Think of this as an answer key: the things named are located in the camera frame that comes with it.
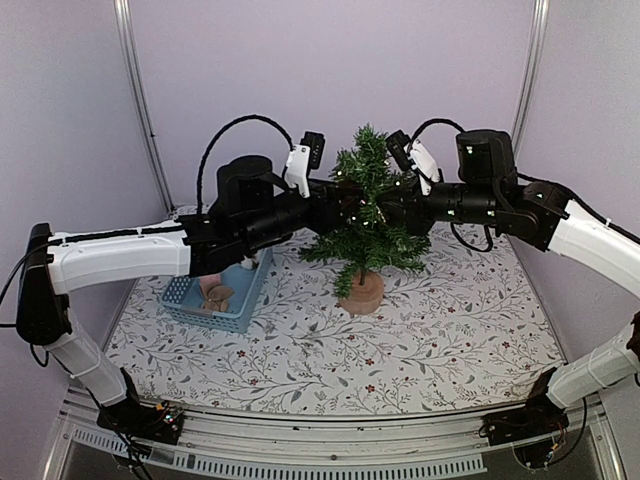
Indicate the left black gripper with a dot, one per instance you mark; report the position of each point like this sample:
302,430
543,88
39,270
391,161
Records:
327,216

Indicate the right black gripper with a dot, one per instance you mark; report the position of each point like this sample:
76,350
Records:
412,210

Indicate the small green christmas tree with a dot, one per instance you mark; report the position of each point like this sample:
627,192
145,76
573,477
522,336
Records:
376,244

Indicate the beige burlap bow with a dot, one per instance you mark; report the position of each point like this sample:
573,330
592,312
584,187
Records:
216,298

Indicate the dark red bauble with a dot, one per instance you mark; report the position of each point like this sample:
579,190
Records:
351,197

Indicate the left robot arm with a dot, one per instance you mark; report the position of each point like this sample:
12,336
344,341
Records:
255,209

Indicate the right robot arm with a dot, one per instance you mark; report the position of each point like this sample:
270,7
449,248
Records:
543,214

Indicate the wooden tree base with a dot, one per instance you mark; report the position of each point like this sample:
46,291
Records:
364,298

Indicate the white cotton boll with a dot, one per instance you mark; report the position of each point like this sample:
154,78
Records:
250,263

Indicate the floral table mat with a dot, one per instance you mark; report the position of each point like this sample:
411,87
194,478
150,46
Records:
468,332

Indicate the pink pompom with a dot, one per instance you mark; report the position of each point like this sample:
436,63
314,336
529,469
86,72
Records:
212,278

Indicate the light blue plastic basket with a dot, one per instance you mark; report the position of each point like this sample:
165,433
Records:
183,298

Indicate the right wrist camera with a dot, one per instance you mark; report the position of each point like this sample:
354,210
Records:
397,143

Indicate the right aluminium frame post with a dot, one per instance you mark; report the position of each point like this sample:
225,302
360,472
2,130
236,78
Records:
539,22

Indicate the aluminium frame post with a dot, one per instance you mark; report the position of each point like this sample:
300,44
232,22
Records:
127,41
539,22

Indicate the front aluminium rail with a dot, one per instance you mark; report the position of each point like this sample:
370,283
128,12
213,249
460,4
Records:
227,444

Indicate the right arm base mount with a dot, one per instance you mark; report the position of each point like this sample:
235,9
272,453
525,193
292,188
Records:
538,416

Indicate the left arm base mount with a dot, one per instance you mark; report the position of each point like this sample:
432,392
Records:
161,423

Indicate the left aluminium frame post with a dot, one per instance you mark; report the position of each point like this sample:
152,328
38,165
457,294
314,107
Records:
127,41

